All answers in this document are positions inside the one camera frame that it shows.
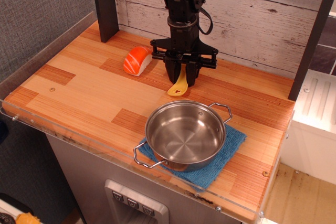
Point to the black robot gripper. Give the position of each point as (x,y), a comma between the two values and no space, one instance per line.
(183,44)

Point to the yellow toy brush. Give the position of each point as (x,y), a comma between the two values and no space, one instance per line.
(180,87)

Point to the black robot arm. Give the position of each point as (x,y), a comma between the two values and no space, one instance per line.
(183,11)

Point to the toy salmon sushi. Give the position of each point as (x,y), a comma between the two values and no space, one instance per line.
(137,60)

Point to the stainless steel pot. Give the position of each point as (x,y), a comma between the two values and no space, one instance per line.
(184,135)

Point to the silver button panel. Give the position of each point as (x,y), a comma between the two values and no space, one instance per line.
(130,206)

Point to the white toy sink unit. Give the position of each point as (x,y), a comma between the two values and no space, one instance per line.
(309,145)

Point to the yellow object bottom left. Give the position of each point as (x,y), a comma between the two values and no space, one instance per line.
(27,218)

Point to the dark left post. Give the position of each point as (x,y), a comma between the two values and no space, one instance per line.
(107,18)

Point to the dark post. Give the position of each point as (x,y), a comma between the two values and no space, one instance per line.
(107,18)
(313,40)

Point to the dark right post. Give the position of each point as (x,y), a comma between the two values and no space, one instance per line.
(313,40)

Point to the clear acrylic guard rail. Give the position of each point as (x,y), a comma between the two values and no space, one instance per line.
(112,129)

